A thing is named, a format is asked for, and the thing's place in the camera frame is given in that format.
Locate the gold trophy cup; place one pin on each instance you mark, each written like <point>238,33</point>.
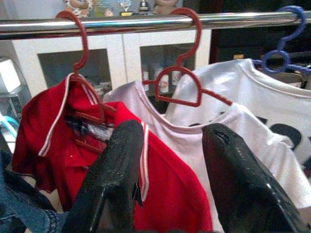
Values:
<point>125,8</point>

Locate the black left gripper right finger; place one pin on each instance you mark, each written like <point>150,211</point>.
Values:
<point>243,182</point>

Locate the brown plush toy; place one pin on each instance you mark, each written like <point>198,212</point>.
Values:
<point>167,7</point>

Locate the white glass-door cabinet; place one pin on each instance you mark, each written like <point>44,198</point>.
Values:
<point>126,55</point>

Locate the white t-shirt black print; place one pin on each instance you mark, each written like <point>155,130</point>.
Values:
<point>243,82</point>

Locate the light blue plastic hanger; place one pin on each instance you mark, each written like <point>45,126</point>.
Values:
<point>9,120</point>

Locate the dark blue denim garment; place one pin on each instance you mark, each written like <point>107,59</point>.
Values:
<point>22,208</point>

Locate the red polo shirt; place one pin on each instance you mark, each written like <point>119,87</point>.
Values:
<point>170,182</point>

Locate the black tv cabinet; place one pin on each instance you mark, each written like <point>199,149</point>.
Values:
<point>243,46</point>

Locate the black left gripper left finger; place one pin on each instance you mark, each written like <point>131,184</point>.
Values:
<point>111,170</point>

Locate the chrome and black clothes rack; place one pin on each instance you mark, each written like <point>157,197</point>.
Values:
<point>145,23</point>

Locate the plain white t-shirt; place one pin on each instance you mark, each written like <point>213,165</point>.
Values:
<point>184,145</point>

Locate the dark red plastic hanger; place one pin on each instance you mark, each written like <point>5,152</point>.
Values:
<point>82,36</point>
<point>198,31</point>

